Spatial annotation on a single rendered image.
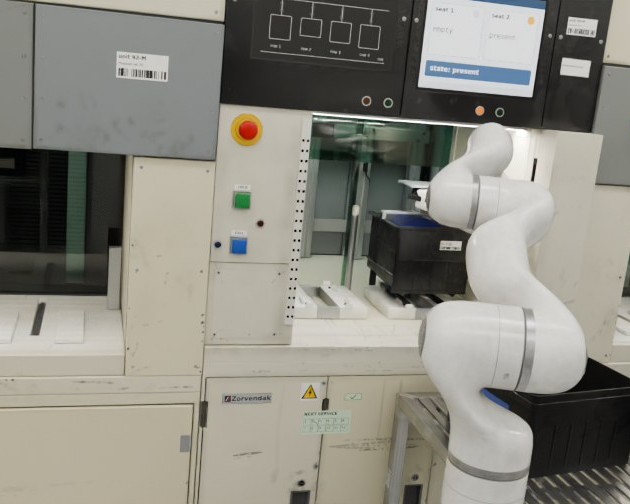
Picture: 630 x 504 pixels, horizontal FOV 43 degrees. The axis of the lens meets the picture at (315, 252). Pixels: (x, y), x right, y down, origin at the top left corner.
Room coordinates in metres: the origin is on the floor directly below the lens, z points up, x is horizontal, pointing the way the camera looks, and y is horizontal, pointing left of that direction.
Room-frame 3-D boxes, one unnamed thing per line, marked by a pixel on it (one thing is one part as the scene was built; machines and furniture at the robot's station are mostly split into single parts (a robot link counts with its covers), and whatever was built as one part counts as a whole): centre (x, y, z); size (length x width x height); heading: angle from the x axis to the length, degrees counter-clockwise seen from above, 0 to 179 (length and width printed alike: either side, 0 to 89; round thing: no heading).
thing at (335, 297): (2.04, -0.02, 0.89); 0.22 x 0.21 x 0.04; 16
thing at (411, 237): (2.11, -0.28, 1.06); 0.24 x 0.20 x 0.32; 107
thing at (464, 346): (1.09, -0.25, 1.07); 0.19 x 0.12 x 0.24; 86
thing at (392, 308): (2.11, -0.28, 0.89); 0.22 x 0.21 x 0.04; 16
